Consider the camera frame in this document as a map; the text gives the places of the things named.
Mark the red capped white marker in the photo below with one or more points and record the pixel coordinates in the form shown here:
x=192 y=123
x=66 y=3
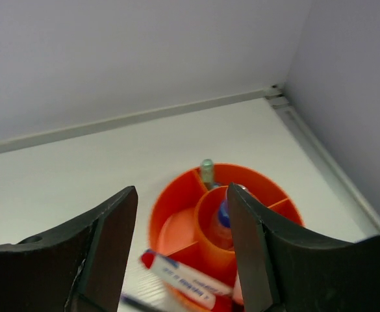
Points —
x=204 y=290

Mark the orange round compartment container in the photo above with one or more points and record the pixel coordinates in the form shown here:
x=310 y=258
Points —
x=183 y=211

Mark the green translucent pen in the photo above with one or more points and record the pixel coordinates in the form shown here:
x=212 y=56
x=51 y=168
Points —
x=207 y=174

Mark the dark blue pen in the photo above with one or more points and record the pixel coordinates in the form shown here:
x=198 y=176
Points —
x=219 y=232

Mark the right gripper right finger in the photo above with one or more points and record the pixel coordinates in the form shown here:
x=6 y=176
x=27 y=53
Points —
x=283 y=266

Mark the purple pen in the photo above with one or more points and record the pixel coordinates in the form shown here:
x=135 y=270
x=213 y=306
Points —
x=138 y=304

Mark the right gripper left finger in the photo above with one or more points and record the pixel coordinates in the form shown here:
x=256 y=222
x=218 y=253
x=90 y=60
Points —
x=76 y=266

